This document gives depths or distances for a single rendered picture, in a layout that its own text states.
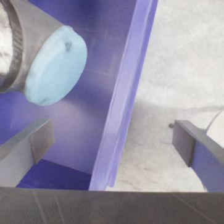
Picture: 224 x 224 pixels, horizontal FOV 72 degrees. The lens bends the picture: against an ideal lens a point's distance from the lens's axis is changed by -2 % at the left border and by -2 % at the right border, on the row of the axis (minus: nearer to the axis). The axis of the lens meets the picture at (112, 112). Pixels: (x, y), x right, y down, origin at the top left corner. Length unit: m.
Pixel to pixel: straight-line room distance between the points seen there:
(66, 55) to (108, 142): 0.10
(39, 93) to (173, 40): 0.62
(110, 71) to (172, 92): 0.30
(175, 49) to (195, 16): 0.16
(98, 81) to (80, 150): 0.18
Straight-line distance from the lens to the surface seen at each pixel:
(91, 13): 0.51
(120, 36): 0.45
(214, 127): 0.39
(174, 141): 0.17
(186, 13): 0.79
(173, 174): 0.64
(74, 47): 0.17
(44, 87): 0.17
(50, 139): 0.17
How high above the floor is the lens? 0.60
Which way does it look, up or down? 79 degrees down
